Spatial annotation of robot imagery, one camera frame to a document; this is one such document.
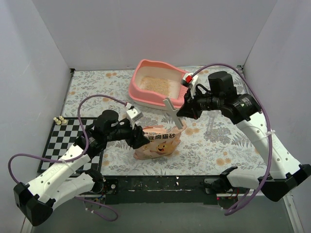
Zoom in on pink cat litter box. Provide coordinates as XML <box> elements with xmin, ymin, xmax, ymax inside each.
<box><xmin>128</xmin><ymin>59</ymin><xmax>190</xmax><ymax>110</ymax></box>

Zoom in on clear plastic litter scoop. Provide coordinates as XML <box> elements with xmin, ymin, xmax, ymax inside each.
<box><xmin>207</xmin><ymin>111</ymin><xmax>218</xmax><ymax>132</ymax></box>

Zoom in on beige cat litter pile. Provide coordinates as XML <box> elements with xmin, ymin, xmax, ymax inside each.
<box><xmin>139</xmin><ymin>76</ymin><xmax>170</xmax><ymax>96</ymax></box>

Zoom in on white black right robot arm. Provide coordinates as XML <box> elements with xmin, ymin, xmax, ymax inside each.
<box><xmin>177</xmin><ymin>71</ymin><xmax>311</xmax><ymax>201</ymax></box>

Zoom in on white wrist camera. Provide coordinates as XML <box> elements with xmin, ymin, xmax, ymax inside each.
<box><xmin>125</xmin><ymin>103</ymin><xmax>143</xmax><ymax>129</ymax></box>
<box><xmin>181</xmin><ymin>73</ymin><xmax>199</xmax><ymax>99</ymax></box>

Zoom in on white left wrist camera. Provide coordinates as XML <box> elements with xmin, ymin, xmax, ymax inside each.
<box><xmin>125</xmin><ymin>103</ymin><xmax>143</xmax><ymax>129</ymax></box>

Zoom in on black white chessboard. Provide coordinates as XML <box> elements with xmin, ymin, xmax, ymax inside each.
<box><xmin>42</xmin><ymin>117</ymin><xmax>103</xmax><ymax>177</ymax></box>

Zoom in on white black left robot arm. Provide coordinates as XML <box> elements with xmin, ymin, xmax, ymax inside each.
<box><xmin>13</xmin><ymin>107</ymin><xmax>150</xmax><ymax>226</ymax></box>

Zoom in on orange cat litter bag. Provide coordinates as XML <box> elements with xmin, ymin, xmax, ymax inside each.
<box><xmin>133</xmin><ymin>120</ymin><xmax>187</xmax><ymax>160</ymax></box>

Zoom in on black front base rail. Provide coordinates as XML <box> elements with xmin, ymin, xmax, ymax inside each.
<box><xmin>100</xmin><ymin>175</ymin><xmax>218</xmax><ymax>205</ymax></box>

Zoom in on cream chess pieces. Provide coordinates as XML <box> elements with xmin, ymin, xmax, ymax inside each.
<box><xmin>53</xmin><ymin>116</ymin><xmax>67</xmax><ymax>125</ymax></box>

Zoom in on floral patterned table mat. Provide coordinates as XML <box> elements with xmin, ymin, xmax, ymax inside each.
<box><xmin>62</xmin><ymin>70</ymin><xmax>266</xmax><ymax>175</ymax></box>

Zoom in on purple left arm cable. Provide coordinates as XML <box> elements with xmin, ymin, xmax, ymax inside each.
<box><xmin>8</xmin><ymin>94</ymin><xmax>119</xmax><ymax>222</ymax></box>

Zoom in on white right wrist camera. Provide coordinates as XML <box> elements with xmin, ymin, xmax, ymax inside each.
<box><xmin>181</xmin><ymin>73</ymin><xmax>199</xmax><ymax>99</ymax></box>

